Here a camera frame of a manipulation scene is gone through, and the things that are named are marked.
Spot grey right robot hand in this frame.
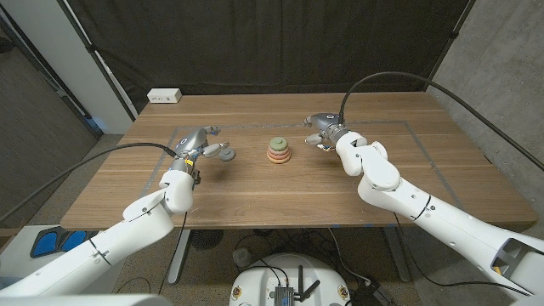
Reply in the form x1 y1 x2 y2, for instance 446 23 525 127
303 112 352 148

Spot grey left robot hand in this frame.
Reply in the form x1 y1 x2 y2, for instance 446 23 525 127
171 125 231 173

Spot sage green toy ring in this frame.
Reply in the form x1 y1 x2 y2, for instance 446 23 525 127
269 136 290 153

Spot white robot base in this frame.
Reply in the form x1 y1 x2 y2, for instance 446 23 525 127
229 253 353 306

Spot white power strip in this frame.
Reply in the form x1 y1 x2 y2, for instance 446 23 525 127
146 88 183 105

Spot black backdrop curtain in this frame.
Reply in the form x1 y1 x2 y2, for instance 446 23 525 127
65 0 475 115

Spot black round floor fan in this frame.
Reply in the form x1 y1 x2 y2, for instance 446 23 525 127
190 229 224 251

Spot white table leg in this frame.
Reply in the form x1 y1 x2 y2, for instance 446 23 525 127
167 229 192 285

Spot black backdrop stand pole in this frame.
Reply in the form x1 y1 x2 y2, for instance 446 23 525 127
57 0 139 122
422 0 477 93

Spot grey round floor object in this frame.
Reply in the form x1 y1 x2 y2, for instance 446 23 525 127
232 247 252 268

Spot grey table leg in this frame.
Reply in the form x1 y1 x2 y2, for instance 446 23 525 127
383 227 411 284

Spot black power adapter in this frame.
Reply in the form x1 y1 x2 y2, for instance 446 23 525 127
350 280 394 306

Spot black router with antennas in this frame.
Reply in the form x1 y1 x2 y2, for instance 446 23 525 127
274 265 322 306

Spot white foot pedal blue pads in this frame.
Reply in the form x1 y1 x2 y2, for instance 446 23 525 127
0 224 128 295

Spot white robot torso edge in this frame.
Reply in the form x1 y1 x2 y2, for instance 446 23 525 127
0 293 173 306

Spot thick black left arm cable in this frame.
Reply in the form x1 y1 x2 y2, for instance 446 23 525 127
0 142 179 222

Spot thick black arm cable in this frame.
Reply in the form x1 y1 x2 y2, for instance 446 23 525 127
337 71 544 172
0 142 179 222

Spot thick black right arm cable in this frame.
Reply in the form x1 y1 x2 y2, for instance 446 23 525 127
337 71 544 172

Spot black floor cable tangle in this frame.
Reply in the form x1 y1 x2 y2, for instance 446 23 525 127
233 228 371 285

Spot thin right arm wire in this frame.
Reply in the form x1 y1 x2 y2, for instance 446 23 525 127
393 212 535 298

